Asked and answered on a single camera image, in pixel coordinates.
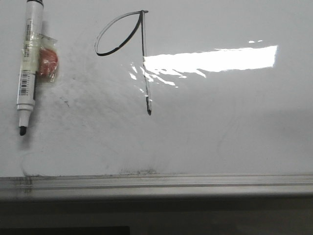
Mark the white black-tipped whiteboard marker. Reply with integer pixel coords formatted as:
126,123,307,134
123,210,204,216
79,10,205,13
17,0,44,136

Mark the aluminium whiteboard frame rail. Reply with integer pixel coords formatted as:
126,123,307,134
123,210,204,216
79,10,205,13
0,174,313,202

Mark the white glossy whiteboard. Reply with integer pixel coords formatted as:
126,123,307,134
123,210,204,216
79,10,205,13
0,0,313,177

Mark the red magnet taped to marker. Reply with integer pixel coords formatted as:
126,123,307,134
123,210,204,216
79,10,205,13
38,35,59,83

